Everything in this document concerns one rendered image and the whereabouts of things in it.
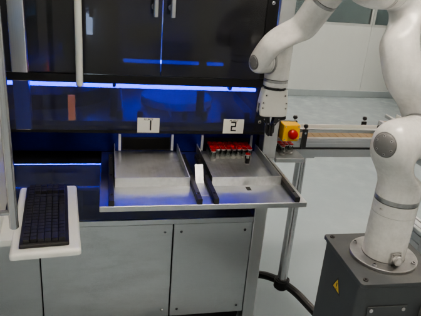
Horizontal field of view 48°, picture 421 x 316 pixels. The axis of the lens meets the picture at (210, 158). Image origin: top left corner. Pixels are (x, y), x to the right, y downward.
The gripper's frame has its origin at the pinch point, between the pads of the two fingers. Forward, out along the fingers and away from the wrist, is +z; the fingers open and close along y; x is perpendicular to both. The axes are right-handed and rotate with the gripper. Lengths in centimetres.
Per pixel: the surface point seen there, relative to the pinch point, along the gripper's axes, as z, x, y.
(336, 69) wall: 69, -483, -266
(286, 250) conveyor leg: 76, -38, -31
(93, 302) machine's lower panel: 89, -23, 63
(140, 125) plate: 7, -23, 44
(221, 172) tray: 20.4, -8.5, 13.9
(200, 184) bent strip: 20.3, 1.9, 23.7
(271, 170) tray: 19.0, -7.4, -5.7
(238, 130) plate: 8.1, -23.1, 4.7
